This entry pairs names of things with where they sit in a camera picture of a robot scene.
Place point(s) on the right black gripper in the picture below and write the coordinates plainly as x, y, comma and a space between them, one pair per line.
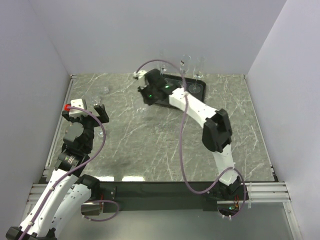
143, 90

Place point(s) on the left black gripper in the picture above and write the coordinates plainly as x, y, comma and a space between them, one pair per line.
66, 114

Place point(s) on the clear wine glass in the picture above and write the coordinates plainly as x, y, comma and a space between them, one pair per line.
162, 65

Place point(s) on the champagne flute with dark mark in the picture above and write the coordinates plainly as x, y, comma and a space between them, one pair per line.
185, 64

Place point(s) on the clear flute glass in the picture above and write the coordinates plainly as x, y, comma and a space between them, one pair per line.
198, 74

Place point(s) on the clear glass tumbler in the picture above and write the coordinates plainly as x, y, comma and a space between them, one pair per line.
141, 110

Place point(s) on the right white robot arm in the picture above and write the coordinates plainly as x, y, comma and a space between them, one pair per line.
215, 124

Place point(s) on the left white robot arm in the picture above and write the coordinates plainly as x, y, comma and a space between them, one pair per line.
67, 188

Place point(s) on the black rectangular tray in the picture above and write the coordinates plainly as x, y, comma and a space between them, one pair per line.
177, 80

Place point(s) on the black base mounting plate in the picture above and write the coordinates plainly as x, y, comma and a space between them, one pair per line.
174, 195

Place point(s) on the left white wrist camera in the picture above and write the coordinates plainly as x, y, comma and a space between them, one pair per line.
75, 108

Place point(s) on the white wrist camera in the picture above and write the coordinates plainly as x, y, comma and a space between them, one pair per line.
139, 76
75, 108

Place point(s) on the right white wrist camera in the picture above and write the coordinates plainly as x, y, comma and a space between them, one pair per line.
139, 76

